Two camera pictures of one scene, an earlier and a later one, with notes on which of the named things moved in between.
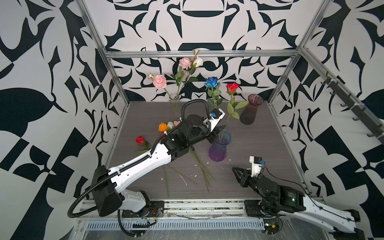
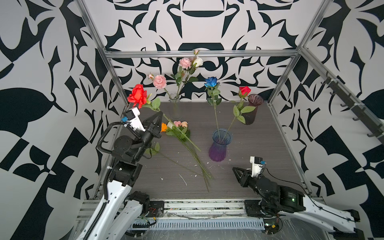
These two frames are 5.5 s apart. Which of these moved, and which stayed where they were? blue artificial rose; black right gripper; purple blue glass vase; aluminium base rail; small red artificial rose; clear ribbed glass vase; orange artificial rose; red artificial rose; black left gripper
Moved: red artificial rose; black left gripper; small red artificial rose
Stayed: orange artificial rose; blue artificial rose; purple blue glass vase; clear ribbed glass vase; black right gripper; aluminium base rail
